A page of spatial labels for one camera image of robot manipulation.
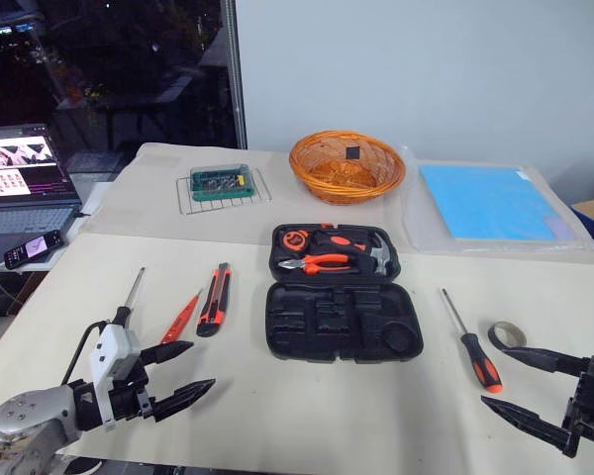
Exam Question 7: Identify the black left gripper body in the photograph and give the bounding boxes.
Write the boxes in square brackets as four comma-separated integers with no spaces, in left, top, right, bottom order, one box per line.
[107,363,159,425]

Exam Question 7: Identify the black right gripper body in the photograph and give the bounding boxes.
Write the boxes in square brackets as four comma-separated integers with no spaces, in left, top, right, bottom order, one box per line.
[561,355,594,446]

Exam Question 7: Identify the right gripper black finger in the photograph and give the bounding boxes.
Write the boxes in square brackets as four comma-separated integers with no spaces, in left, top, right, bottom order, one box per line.
[479,394,583,459]
[494,344,593,378]

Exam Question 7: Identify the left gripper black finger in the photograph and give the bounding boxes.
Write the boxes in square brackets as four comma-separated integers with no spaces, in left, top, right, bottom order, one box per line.
[150,378,217,424]
[138,339,196,367]

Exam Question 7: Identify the black tool case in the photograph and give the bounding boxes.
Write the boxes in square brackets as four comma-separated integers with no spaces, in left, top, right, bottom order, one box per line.
[264,223,426,362]

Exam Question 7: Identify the red test pen screwdriver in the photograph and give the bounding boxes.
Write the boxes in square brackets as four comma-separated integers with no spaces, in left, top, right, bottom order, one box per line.
[158,287,205,346]

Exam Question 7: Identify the black electrical tape roll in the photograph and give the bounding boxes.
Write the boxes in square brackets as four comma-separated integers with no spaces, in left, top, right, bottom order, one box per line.
[488,320,529,350]

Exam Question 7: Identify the red black utility knife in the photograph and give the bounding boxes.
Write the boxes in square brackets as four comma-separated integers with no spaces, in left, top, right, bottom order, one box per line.
[195,262,233,338]

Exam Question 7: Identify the beige table cover sheet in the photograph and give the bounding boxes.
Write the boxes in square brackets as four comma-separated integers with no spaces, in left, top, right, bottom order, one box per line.
[85,142,594,268]

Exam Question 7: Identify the pale table cover sheet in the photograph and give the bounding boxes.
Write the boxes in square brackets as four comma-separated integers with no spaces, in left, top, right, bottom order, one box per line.
[0,232,594,475]

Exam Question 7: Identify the green screwdriver bit box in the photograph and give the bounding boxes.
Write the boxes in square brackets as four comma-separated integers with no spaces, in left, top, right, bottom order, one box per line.
[189,162,256,202]

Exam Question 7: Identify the black smartphone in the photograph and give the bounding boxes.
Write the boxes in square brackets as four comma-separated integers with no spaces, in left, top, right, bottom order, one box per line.
[3,229,63,271]

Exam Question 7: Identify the blue sheet pad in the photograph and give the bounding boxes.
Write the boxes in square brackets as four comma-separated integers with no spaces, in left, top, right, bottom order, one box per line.
[418,164,575,242]

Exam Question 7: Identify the white side table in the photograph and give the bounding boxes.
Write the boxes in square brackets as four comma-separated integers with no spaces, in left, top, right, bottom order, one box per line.
[0,181,115,278]

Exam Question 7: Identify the orange black tape measure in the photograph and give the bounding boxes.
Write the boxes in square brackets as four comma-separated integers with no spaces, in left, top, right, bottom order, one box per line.
[281,230,314,251]

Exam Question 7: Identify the clear plastic bag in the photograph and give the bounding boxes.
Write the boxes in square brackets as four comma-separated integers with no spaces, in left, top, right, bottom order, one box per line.
[400,142,594,256]

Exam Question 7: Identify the grey laptop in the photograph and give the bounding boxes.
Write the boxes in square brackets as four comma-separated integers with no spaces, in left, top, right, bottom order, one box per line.
[0,123,84,266]

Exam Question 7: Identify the orange wicker basket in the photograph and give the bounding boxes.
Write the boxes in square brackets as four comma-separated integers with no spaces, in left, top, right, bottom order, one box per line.
[288,129,408,207]

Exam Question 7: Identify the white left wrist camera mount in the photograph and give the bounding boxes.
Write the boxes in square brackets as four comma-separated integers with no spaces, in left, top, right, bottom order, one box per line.
[89,322,143,430]

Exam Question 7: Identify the black handled long screwdriver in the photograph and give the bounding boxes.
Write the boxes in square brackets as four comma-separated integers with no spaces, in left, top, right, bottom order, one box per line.
[113,266,148,331]

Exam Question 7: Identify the black orange handled screwdriver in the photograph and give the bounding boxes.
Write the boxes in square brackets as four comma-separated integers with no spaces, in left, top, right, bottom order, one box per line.
[440,288,504,395]

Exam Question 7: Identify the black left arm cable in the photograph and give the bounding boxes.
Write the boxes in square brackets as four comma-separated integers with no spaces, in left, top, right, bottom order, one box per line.
[61,320,111,387]

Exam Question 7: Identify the metal wire rack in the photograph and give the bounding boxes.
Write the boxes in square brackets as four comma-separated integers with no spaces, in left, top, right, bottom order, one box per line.
[176,165,274,217]

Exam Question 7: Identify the orange handled pliers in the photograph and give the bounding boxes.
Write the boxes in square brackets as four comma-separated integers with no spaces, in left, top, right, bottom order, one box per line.
[276,252,357,273]

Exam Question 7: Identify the black orange handled hammer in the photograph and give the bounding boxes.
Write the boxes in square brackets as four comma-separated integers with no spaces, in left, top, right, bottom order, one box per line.
[310,230,396,276]

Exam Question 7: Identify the silver window frame post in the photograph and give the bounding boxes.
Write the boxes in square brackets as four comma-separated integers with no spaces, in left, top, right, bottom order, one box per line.
[221,0,248,149]

